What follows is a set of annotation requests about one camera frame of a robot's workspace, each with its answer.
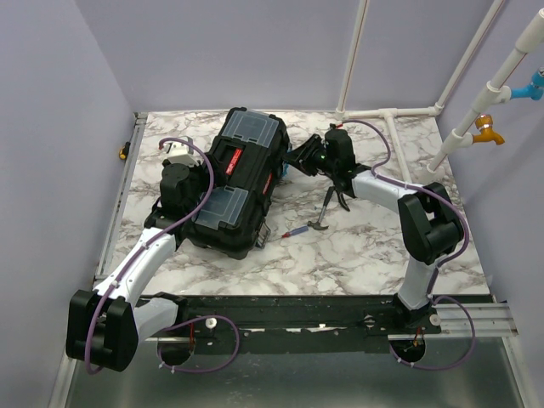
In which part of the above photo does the yellow black knob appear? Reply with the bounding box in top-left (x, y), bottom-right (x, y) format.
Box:
top-left (118, 142), bottom-right (131, 161)

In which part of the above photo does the orange pipe tap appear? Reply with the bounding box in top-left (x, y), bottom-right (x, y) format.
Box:
top-left (473, 114), bottom-right (505, 145)

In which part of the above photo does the steel claw hammer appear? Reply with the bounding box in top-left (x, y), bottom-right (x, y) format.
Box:
top-left (307, 186), bottom-right (335, 231)

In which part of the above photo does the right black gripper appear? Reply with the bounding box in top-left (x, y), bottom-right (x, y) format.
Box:
top-left (281, 135), bottom-right (337, 178)

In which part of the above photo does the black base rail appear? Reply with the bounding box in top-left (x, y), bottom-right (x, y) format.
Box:
top-left (158, 294), bottom-right (492, 361)

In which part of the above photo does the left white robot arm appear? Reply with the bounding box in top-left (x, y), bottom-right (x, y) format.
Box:
top-left (65, 138), bottom-right (215, 375)

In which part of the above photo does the black plastic toolbox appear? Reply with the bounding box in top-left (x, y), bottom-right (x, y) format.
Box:
top-left (183, 107), bottom-right (291, 259)

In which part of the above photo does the grey black handled tool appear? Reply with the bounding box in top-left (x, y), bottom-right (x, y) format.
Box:
top-left (334, 187), bottom-right (350, 212)

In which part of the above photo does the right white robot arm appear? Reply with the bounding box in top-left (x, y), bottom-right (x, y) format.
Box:
top-left (283, 126), bottom-right (466, 333)

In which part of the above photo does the aluminium frame rail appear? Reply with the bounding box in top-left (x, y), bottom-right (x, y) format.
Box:
top-left (144, 303), bottom-right (519, 341)

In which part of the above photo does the blue pipe fitting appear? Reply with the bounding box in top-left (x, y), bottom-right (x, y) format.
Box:
top-left (510, 66), bottom-right (544, 101)

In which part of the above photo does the white pvc pipe frame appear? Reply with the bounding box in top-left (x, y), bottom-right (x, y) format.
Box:
top-left (336, 1), bottom-right (543, 184)

